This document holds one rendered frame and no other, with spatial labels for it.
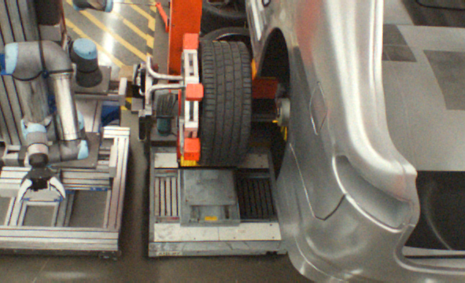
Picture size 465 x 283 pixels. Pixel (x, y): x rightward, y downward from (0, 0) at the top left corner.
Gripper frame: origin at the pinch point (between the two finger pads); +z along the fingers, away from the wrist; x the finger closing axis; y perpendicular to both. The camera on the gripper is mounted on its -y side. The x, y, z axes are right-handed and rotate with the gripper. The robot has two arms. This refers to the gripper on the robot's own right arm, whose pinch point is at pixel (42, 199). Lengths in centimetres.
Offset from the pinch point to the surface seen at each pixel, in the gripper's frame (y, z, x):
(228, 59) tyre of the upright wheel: -6, -68, -90
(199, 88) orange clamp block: -1, -53, -72
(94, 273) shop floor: 121, -31, -30
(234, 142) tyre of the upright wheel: 20, -37, -90
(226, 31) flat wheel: 55, -172, -137
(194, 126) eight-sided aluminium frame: 18, -47, -72
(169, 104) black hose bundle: 13, -58, -61
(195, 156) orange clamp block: 29, -38, -73
